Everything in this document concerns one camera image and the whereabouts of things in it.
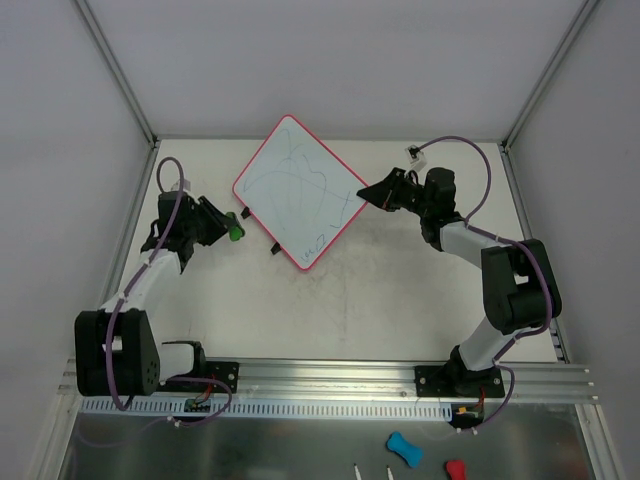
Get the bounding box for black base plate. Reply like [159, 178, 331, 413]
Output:
[414, 364, 505, 399]
[157, 360, 240, 394]

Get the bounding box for pink-framed whiteboard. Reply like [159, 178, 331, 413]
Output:
[232, 114, 368, 271]

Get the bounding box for aluminium mounting rail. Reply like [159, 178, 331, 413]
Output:
[214, 359, 600, 404]

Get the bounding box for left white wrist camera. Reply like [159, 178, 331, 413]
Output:
[171, 180, 192, 196]

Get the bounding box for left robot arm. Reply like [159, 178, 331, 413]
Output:
[74, 191, 244, 397]

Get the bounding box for aluminium frame post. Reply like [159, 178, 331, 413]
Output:
[501, 0, 601, 152]
[71, 0, 157, 147]

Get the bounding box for red bone-shaped eraser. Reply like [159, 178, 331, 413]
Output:
[445, 459, 467, 480]

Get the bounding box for green bone-shaped eraser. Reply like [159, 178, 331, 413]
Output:
[225, 212, 246, 242]

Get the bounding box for right aluminium frame post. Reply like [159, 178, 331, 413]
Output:
[501, 0, 601, 152]

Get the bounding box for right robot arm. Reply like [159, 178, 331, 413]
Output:
[357, 167, 562, 396]

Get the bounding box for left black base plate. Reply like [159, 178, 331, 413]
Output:
[157, 360, 240, 394]

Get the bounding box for left aluminium frame post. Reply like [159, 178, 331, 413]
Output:
[71, 0, 157, 147]

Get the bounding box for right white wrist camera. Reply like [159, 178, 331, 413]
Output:
[405, 145, 427, 172]

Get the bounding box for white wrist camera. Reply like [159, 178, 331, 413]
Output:
[171, 180, 192, 196]
[405, 145, 427, 172]

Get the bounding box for slotted white cable duct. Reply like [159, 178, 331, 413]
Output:
[79, 397, 454, 421]

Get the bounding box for blue bone-shaped eraser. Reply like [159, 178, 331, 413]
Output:
[386, 432, 424, 468]

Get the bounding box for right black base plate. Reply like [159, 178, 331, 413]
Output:
[414, 364, 505, 399]

